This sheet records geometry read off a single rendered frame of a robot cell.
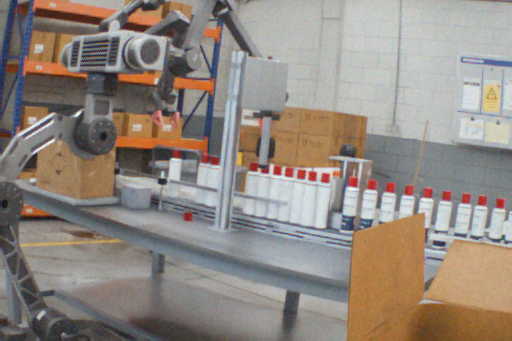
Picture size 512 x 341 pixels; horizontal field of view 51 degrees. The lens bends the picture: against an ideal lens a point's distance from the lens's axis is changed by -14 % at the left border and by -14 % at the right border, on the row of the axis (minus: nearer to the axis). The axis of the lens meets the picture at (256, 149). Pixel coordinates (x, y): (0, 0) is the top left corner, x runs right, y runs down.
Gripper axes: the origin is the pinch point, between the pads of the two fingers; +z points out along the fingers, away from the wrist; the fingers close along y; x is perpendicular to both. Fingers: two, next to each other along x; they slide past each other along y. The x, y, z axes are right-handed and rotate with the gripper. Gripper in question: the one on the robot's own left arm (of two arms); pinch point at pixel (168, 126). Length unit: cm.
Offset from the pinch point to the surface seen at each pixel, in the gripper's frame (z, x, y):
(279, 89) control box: 33, -71, -17
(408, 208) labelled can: 95, -90, -6
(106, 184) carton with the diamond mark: 24.1, 13.8, -38.5
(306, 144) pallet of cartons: -74, 104, 295
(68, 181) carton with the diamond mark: 22, 15, -58
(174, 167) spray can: 28.6, -9.0, -16.8
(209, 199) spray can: 50, -19, -15
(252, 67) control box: 25, -71, -27
